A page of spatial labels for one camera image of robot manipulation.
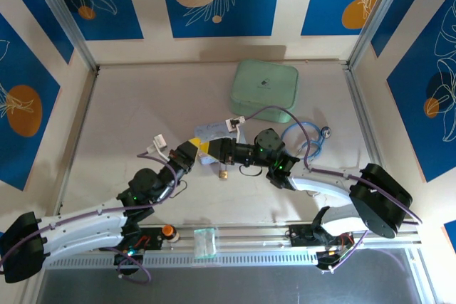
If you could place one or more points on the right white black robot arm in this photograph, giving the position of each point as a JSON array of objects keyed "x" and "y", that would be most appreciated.
[{"x": 377, "y": 200}]

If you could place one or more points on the orange round button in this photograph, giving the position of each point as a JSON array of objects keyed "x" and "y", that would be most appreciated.
[{"x": 168, "y": 230}]

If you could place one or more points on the aluminium side rail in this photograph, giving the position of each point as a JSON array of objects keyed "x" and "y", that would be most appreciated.
[
  {"x": 363, "y": 115},
  {"x": 76, "y": 140}
]

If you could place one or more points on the mint green square case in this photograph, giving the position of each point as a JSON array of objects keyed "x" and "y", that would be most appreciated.
[{"x": 265, "y": 88}]

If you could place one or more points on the clear plastic bag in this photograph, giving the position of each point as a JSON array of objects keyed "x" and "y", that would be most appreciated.
[{"x": 213, "y": 129}]

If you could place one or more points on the aluminium front rail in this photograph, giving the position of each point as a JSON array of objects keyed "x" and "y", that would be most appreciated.
[{"x": 249, "y": 247}]

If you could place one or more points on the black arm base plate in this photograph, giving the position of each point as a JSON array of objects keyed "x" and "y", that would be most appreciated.
[
  {"x": 153, "y": 238},
  {"x": 301, "y": 236}
]

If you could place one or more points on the aluminium frame post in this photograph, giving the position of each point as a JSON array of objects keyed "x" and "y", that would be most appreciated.
[
  {"x": 381, "y": 8},
  {"x": 60, "y": 12}
]

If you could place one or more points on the light blue stethoscope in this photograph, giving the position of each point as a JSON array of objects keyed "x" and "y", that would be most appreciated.
[{"x": 295, "y": 129}]

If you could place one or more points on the small clear plastic cube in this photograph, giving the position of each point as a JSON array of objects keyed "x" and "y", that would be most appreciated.
[{"x": 204, "y": 243}]

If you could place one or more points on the small brass padlock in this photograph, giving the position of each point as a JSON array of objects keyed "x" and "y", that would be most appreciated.
[{"x": 223, "y": 175}]

